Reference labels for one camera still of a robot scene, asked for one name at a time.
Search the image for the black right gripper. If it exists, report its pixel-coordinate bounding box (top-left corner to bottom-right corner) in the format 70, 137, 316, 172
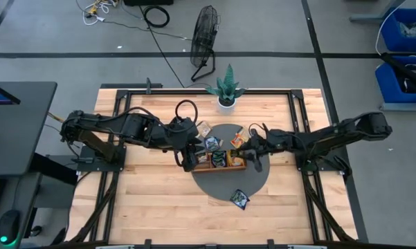
239, 129, 298, 162

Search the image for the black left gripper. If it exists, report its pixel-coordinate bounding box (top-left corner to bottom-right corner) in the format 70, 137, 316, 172
161, 117, 207, 156

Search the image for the wooden tea organizer box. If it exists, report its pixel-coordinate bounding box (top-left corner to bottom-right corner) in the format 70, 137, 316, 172
192, 149, 247, 174

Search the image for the round grey mat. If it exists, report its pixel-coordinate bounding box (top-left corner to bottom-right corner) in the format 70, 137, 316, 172
190, 123, 271, 202

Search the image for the white plant pot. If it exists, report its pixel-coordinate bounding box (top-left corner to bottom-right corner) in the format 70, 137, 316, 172
217, 96, 237, 110

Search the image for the green succulent plant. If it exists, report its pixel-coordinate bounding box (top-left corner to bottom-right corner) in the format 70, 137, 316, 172
206, 64, 246, 102

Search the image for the black floor fan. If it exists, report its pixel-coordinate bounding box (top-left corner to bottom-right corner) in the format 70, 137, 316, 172
190, 5, 221, 83

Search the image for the blue storage bin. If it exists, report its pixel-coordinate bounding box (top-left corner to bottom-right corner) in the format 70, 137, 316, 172
380, 7, 416, 53
374, 55, 416, 104

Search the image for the black box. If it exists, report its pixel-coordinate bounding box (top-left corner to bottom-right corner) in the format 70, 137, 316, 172
123, 0, 174, 6

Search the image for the grey table leg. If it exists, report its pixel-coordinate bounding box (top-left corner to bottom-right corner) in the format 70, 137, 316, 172
349, 0, 408, 24

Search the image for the black desk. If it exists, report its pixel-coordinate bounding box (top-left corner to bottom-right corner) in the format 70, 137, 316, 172
0, 81, 58, 249

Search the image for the blue screen monitor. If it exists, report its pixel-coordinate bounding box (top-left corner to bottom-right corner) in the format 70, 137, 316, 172
0, 78, 21, 106

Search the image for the black computer mouse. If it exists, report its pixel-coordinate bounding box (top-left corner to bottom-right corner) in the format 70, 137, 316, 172
0, 210, 21, 246

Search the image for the black aluminium rig frame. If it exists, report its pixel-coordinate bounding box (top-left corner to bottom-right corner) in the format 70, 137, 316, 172
64, 82, 370, 249

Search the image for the long black floor cable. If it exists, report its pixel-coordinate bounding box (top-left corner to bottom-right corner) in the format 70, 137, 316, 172
138, 6, 186, 89

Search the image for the black coiled cable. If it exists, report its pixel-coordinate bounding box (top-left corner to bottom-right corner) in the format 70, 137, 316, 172
142, 5, 171, 28

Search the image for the white cable bundle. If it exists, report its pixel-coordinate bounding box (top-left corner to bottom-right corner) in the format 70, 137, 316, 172
82, 0, 119, 26

